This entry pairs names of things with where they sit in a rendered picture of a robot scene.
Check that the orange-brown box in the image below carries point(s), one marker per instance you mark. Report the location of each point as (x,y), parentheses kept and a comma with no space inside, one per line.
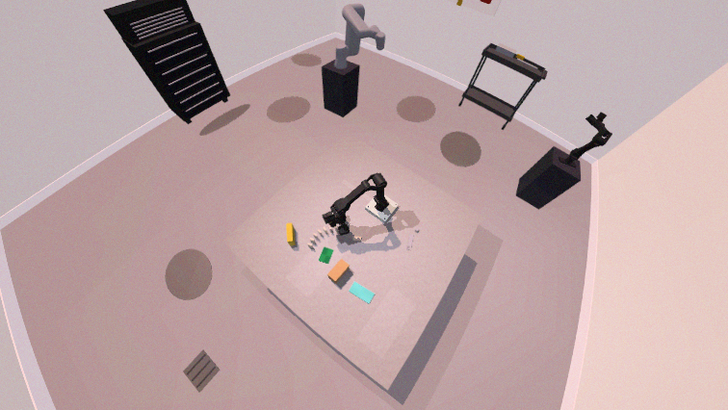
(337,272)

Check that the yellow rectangular block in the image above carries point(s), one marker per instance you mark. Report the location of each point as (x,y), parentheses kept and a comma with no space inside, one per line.
(290,234)

